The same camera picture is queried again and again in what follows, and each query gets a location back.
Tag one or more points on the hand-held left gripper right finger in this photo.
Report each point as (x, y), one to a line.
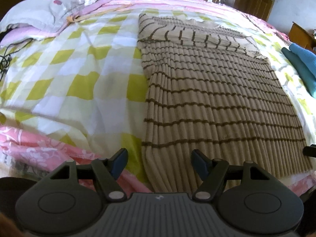
(200, 165)

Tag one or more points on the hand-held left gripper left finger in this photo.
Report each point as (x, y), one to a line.
(119, 163)

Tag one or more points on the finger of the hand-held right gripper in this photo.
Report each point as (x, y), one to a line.
(310, 151)

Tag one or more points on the beige brown-striped knit sweater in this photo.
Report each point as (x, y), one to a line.
(209, 98)

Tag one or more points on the folded blue blanket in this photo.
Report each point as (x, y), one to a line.
(305, 64)

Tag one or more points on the yellow white checked quilt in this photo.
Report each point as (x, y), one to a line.
(74, 79)

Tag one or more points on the wooden cabinet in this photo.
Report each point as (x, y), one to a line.
(300, 35)

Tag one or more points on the grey pillow with pink dots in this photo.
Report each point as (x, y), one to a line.
(49, 7)

